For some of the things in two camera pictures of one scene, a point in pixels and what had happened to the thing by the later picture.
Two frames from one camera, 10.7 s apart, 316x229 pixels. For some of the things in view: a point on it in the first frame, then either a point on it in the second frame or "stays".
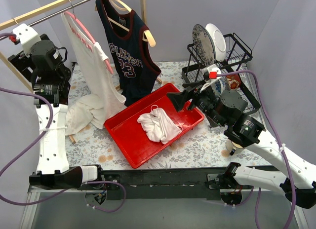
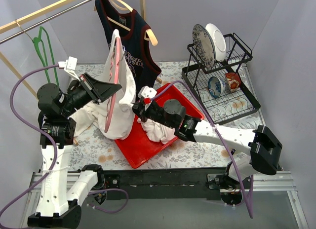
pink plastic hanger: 107,61 → 117,71
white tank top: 158,126 stays
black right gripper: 191,98 → 142,110
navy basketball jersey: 136,68 stays
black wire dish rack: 226,71 stays
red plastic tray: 124,127 stays
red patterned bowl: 234,81 stays
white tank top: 103,93 → 113,115
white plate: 219,41 stays
